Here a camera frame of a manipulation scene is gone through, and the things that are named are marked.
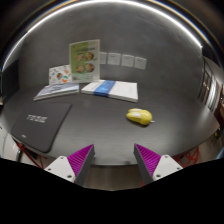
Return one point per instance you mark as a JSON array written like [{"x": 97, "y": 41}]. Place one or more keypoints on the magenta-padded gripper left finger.
[{"x": 63, "y": 166}]

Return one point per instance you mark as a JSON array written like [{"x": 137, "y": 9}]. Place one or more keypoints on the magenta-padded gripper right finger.
[{"x": 165, "y": 166}]

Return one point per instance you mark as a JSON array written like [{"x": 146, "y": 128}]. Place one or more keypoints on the yellow computer mouse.
[{"x": 140, "y": 116}]

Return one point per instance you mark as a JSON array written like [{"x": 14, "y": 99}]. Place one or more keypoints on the dark grey mouse pad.
[{"x": 41, "y": 125}]

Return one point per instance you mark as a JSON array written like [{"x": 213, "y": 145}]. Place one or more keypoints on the red metal table leg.
[
  {"x": 190, "y": 156},
  {"x": 33, "y": 158}
]

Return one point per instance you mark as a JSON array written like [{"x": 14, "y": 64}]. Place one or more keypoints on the grey striped book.
[{"x": 56, "y": 90}]

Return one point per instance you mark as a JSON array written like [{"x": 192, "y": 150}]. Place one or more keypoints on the white book with blue band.
[{"x": 111, "y": 90}]

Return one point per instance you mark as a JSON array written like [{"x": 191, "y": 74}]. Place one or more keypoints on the white card with colourful stickers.
[{"x": 60, "y": 75}]

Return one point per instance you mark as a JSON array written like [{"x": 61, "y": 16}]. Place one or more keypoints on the white ceiling light strip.
[{"x": 106, "y": 1}]

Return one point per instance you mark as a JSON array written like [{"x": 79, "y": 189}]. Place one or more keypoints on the white wall socket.
[
  {"x": 127, "y": 60},
  {"x": 114, "y": 58},
  {"x": 103, "y": 58},
  {"x": 140, "y": 63}
]

